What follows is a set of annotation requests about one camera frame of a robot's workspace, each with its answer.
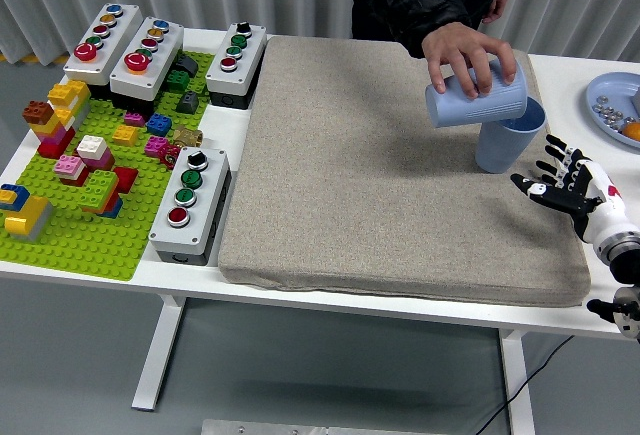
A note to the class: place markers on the person's right hand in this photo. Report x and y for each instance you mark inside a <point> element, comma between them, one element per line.
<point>465,45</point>

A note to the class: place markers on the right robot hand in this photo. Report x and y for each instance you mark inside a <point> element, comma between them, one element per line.
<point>607,210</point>

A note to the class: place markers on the person's left hand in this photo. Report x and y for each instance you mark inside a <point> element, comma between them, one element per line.
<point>496,7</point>

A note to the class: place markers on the blue ribbed cup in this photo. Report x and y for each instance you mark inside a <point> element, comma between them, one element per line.
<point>500,150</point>
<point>480,110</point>

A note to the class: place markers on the small orange object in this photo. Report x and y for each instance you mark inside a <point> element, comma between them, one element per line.
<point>632,131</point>

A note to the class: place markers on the blue plate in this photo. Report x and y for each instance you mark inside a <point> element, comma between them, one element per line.
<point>615,87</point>

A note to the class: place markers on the grey-brown mat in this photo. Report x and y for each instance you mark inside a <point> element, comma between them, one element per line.
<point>350,205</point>

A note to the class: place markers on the white table leg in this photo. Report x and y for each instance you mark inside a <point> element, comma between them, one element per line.
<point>517,390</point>
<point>160,355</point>

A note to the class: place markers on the four-button control box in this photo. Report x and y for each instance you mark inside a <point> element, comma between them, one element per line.
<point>205,205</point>
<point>245,67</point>

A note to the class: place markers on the dark grey sloped brick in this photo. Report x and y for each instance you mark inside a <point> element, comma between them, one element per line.
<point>187,65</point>

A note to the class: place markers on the dark green brick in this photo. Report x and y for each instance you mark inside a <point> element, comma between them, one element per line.
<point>177,81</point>

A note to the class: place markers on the brass pipe fitting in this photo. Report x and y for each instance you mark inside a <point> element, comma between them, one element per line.
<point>187,136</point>

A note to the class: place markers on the five-button control box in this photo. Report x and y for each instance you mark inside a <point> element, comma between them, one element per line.
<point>112,45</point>
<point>162,60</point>

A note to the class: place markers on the red gear piece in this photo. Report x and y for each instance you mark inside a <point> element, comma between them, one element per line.
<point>170,156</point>

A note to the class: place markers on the blue brick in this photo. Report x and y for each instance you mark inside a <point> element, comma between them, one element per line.
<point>159,125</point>

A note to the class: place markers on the small magenta brick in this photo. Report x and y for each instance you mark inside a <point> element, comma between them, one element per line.
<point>134,119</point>

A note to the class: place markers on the yellow brick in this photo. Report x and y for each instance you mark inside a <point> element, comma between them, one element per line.
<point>125,136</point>

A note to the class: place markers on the white and pink brick stack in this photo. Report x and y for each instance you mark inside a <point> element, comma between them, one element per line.
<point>95,150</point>

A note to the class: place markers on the green brick assembly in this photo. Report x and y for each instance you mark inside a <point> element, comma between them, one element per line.
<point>100,190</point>

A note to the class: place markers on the pink and red brick stack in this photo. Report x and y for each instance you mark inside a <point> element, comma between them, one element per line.
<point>70,167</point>

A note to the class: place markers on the multicolour brick tower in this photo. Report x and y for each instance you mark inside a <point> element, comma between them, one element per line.
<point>57,130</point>

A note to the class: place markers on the green studded baseplate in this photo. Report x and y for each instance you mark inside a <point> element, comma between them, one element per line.
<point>85,250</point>

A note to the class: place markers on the yellow floor tape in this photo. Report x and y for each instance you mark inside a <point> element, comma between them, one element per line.
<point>30,58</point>

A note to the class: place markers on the blue yellow grey brick assembly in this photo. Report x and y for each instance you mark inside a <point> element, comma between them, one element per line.
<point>27,215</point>

